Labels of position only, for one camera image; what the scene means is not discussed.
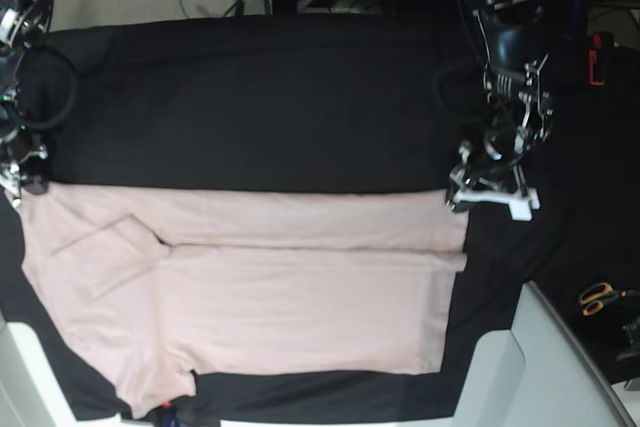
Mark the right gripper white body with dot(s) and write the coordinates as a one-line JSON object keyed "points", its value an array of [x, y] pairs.
{"points": [[18, 163]]}

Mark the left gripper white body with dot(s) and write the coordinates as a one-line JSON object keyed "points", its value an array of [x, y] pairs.
{"points": [[480, 178]]}

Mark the pink T-shirt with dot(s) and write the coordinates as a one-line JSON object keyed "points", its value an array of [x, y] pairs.
{"points": [[152, 287]]}

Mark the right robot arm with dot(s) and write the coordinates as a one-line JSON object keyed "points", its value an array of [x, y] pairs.
{"points": [[24, 26]]}

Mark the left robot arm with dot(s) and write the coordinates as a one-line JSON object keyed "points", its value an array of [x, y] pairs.
{"points": [[511, 43]]}

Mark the white chair right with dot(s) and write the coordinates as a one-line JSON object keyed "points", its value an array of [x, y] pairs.
{"points": [[536, 373]]}

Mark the white chair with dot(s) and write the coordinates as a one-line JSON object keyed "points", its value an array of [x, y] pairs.
{"points": [[536, 373], [30, 393]]}

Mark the red black clamp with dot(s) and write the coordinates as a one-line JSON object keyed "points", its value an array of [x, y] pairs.
{"points": [[600, 52]]}

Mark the white chair left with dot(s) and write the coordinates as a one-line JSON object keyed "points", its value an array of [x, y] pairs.
{"points": [[30, 393]]}

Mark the orange handled scissors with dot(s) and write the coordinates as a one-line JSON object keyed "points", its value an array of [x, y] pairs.
{"points": [[594, 299]]}

